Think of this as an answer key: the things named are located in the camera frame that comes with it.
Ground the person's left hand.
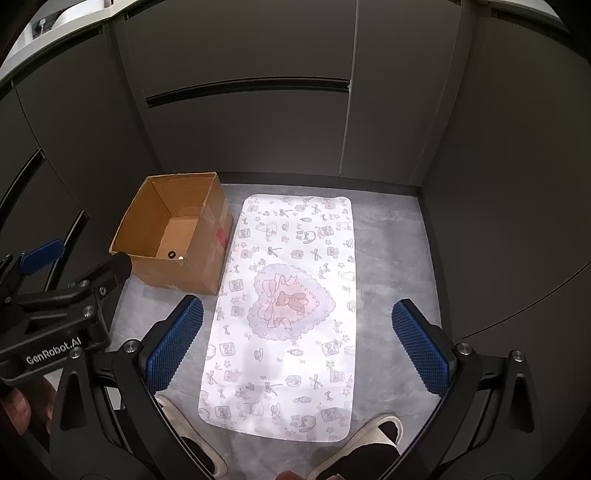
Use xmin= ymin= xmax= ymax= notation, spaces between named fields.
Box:
xmin=1 ymin=377 xmax=57 ymax=435

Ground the brown cardboard box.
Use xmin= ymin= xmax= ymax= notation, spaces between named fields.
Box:
xmin=109 ymin=172 xmax=233 ymax=295

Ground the white patterned mat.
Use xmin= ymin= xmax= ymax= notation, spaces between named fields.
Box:
xmin=198 ymin=194 xmax=356 ymax=443

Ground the right white slipper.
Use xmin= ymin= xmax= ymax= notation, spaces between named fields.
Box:
xmin=308 ymin=414 xmax=404 ymax=480

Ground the white slipper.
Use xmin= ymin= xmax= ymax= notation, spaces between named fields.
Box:
xmin=155 ymin=395 xmax=228 ymax=479
xmin=308 ymin=414 xmax=404 ymax=480

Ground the left white slipper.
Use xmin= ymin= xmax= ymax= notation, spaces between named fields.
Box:
xmin=155 ymin=395 xmax=228 ymax=479

